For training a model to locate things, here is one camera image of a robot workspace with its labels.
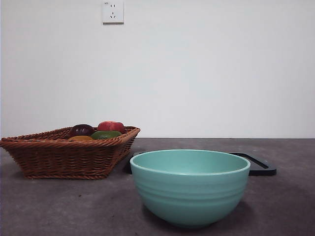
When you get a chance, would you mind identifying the red fruit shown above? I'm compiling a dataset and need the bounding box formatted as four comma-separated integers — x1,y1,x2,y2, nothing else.
97,120,126,134

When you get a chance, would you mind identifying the brown kiwi fruit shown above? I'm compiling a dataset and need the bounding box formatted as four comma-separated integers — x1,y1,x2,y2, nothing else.
67,135,94,142

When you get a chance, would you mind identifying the black rectangular tray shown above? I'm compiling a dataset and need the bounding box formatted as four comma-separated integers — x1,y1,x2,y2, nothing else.
126,151,277,177

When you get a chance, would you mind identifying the dark purple fruit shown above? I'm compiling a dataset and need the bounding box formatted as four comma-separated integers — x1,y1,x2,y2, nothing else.
70,124,95,137

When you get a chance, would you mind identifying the green fruit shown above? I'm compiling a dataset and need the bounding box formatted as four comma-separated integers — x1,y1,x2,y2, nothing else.
90,130,123,140

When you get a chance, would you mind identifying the teal ribbed bowl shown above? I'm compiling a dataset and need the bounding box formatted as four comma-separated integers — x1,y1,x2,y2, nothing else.
129,149,251,228

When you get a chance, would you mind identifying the brown wicker basket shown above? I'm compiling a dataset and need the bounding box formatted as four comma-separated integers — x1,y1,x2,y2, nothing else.
0,125,141,179

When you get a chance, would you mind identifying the white wall socket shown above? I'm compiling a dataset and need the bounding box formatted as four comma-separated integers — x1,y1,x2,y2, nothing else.
102,1,125,25

